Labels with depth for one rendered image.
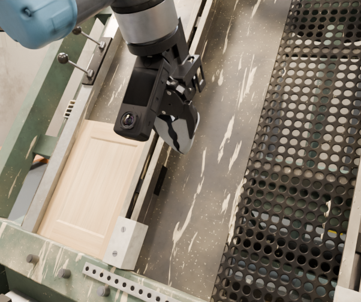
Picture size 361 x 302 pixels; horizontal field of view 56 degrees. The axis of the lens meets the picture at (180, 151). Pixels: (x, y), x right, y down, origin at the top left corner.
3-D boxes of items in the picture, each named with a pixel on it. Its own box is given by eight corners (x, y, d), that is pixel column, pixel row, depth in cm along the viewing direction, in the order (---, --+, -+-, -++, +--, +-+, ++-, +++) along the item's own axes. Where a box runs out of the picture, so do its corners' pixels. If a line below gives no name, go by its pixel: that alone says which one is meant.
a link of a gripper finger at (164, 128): (194, 134, 60) (183, 92, 54) (180, 158, 57) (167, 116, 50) (179, 132, 62) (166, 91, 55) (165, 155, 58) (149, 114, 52)
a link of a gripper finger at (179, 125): (210, 136, 59) (200, 93, 52) (197, 161, 55) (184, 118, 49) (194, 134, 60) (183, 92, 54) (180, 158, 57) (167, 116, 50)
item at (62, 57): (89, 81, 122) (53, 62, 115) (93, 72, 123) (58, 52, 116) (93, 78, 119) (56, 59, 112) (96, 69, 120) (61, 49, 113)
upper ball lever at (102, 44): (101, 53, 125) (67, 32, 118) (104, 44, 126) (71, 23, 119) (105, 50, 122) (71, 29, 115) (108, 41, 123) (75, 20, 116)
